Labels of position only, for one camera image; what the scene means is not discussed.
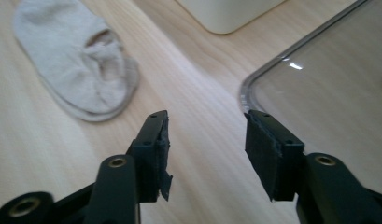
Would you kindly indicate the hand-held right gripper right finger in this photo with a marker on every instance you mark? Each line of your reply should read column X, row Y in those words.
column 272, row 152

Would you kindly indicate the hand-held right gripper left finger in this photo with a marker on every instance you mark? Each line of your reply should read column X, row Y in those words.
column 149, row 155

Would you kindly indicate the cream white plastic container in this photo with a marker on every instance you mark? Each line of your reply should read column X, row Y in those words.
column 229, row 15

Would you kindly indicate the light grey ankle sock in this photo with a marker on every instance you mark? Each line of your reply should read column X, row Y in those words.
column 64, row 56
column 133, row 74

